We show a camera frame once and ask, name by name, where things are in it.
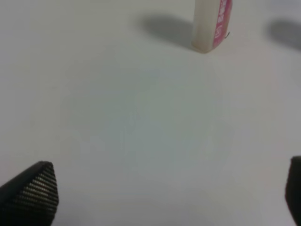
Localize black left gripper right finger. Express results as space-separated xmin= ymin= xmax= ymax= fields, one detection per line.
xmin=285 ymin=156 xmax=301 ymax=226

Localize pink label drink bottle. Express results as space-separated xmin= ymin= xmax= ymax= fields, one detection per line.
xmin=191 ymin=0 xmax=233 ymax=53

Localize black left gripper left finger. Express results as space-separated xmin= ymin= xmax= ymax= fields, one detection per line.
xmin=0 ymin=161 xmax=59 ymax=226

